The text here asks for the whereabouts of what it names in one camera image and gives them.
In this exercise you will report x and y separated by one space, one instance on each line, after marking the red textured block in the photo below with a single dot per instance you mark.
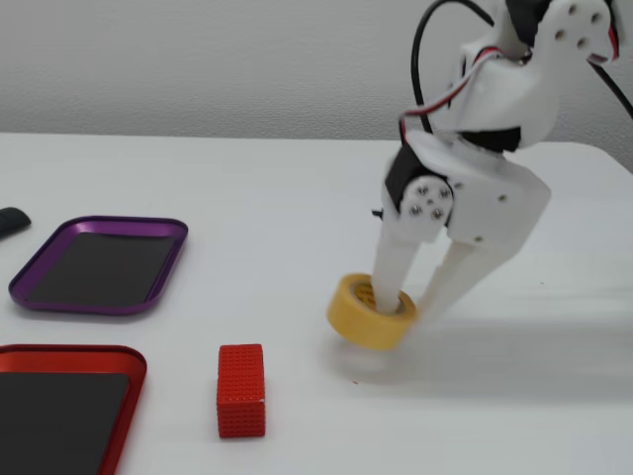
242 391

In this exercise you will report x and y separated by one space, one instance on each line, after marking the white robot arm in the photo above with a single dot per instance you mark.
514 89

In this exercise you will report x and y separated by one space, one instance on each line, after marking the purple dish with black mat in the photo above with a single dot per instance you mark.
99 267

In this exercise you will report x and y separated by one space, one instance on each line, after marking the red dish with black mat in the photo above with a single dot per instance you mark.
59 420

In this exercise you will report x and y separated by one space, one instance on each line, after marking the yellow tape roll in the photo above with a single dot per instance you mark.
363 324

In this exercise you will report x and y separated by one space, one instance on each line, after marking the black oblong object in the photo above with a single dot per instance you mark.
12 220

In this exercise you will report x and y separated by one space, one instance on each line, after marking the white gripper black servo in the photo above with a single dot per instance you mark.
487 195

